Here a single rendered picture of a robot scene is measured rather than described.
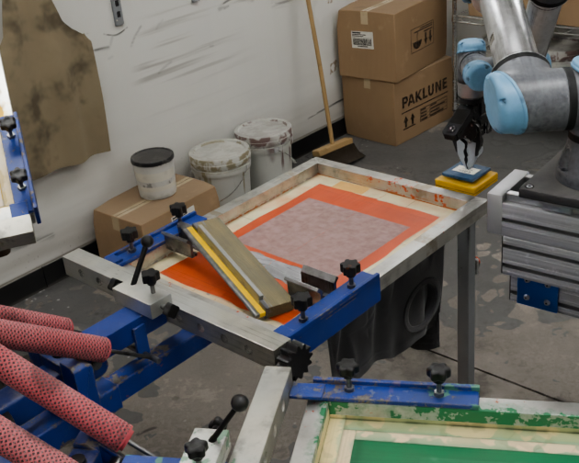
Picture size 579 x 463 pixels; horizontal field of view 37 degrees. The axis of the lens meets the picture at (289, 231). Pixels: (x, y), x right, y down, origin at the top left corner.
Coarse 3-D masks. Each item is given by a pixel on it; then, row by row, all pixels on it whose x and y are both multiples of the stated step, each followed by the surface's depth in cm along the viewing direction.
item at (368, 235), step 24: (360, 216) 231; (384, 216) 230; (408, 216) 229; (432, 216) 228; (312, 240) 222; (336, 240) 220; (360, 240) 219; (384, 240) 218; (288, 264) 212; (312, 264) 211; (336, 264) 210; (360, 264) 209; (288, 312) 192
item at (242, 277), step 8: (200, 224) 209; (200, 232) 208; (208, 232) 207; (208, 240) 206; (216, 248) 203; (224, 256) 200; (224, 264) 201; (232, 264) 198; (232, 272) 198; (240, 272) 195; (240, 280) 196; (248, 280) 193; (248, 288) 193; (256, 288) 191; (256, 296) 190
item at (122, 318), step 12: (120, 312) 182; (132, 312) 181; (96, 324) 178; (108, 324) 178; (120, 324) 178; (132, 324) 179; (156, 324) 184; (108, 336) 175; (120, 336) 177; (132, 336) 180; (120, 348) 178
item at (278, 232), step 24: (312, 192) 247; (336, 192) 246; (264, 216) 236; (288, 216) 235; (312, 216) 234; (336, 216) 232; (240, 240) 225; (264, 240) 224; (288, 240) 223; (192, 264) 216; (216, 288) 204
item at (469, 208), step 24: (312, 168) 256; (336, 168) 252; (360, 168) 251; (264, 192) 242; (408, 192) 238; (432, 192) 232; (456, 192) 231; (216, 216) 231; (240, 216) 238; (456, 216) 218; (480, 216) 224; (432, 240) 209; (144, 264) 216; (384, 264) 200; (408, 264) 203; (240, 312) 187
